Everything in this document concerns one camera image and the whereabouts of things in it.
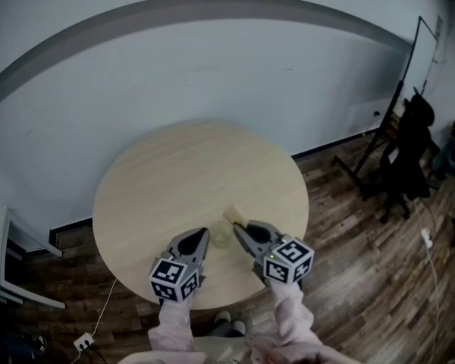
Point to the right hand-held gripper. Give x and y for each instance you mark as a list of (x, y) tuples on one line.
[(288, 260)]

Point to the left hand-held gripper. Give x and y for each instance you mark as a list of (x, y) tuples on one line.
[(172, 279)]

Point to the translucent green dimpled cup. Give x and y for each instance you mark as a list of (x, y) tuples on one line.
[(220, 237)]

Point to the yellow mesh scrubber sponge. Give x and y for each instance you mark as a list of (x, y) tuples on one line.
[(233, 214)]

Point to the person's left forearm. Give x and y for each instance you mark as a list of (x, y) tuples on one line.
[(174, 324)]

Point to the person's right forearm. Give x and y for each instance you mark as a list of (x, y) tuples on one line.
[(292, 317)]

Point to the person's left shoe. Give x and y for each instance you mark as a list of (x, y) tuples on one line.
[(222, 319)]

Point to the person's shoe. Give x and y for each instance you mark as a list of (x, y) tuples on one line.
[(238, 327), (41, 344), (222, 319)]

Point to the person's right shoe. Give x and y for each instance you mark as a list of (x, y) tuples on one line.
[(238, 327)]

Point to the person's beige printed garment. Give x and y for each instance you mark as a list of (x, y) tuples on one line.
[(220, 349)]

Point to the person's torso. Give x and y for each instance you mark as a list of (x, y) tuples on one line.
[(273, 355)]

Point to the white power strip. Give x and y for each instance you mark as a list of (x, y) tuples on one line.
[(84, 341), (427, 238)]

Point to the black-framed whiteboard stand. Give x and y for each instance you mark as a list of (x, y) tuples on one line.
[(386, 127)]

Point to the white desk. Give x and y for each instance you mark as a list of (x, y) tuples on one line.
[(0, 256)]

